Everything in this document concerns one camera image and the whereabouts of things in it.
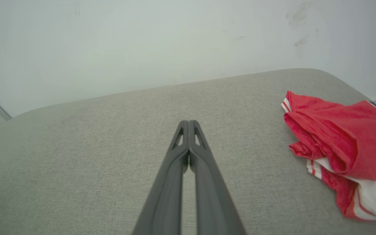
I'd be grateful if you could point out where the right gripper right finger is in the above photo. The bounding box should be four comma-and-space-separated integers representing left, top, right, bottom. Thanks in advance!
189, 120, 245, 235

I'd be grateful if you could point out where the red basketball jersey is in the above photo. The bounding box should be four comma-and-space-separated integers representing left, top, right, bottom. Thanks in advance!
281, 90, 376, 222

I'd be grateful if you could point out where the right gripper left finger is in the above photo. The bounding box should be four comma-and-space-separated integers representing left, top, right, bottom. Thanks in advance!
132, 120, 189, 235

